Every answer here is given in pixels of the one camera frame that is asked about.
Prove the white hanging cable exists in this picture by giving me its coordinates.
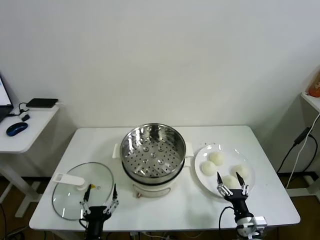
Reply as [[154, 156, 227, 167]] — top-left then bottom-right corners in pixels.
[[285, 109, 320, 190]]

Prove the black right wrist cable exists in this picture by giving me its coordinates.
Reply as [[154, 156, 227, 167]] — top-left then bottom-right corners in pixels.
[[218, 206, 236, 232]]

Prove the white side desk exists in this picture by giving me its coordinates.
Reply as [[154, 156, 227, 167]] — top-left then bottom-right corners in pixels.
[[0, 101, 62, 218]]

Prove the black power adapter cable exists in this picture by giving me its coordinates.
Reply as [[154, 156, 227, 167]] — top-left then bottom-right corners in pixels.
[[276, 126, 318, 187]]

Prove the blue black computer mouse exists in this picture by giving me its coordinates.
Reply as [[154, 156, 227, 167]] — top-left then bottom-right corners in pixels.
[[6, 121, 28, 137]]

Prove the black flat box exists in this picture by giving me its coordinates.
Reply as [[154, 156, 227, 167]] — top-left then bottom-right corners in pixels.
[[26, 97, 59, 108]]

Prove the stainless steel steamer basket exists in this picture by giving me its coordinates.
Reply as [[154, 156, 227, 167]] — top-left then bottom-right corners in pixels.
[[119, 122, 187, 185]]

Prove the glass lid with white handle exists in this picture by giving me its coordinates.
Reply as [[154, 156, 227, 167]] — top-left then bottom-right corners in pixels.
[[51, 161, 115, 222]]

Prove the black desk cable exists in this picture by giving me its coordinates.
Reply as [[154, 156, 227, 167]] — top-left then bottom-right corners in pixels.
[[7, 101, 32, 118]]

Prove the white electric cooking pot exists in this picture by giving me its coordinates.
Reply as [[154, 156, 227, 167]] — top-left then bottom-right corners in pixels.
[[112, 142, 195, 200]]

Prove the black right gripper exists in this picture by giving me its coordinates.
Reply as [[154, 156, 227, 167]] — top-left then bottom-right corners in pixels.
[[216, 171, 252, 222]]

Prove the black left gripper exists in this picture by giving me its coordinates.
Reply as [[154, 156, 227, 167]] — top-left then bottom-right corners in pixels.
[[79, 183, 120, 240]]

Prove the black laptop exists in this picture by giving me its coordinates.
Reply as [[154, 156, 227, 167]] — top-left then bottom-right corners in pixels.
[[0, 72, 15, 124]]

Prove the white desk with bag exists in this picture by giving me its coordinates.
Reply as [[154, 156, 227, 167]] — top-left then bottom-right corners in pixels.
[[286, 91, 320, 198]]

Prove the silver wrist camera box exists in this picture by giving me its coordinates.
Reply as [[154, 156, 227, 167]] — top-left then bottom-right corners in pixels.
[[254, 216, 268, 228]]

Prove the white steamed baozi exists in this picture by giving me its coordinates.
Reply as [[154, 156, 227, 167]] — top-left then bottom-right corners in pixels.
[[221, 175, 241, 190], [200, 161, 217, 177], [208, 151, 225, 166], [231, 164, 250, 180]]

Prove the white flat box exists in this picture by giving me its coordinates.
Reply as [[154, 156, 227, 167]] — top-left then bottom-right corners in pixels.
[[26, 104, 61, 113]]

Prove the white round plate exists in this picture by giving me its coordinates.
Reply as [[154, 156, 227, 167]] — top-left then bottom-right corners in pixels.
[[194, 144, 257, 200]]

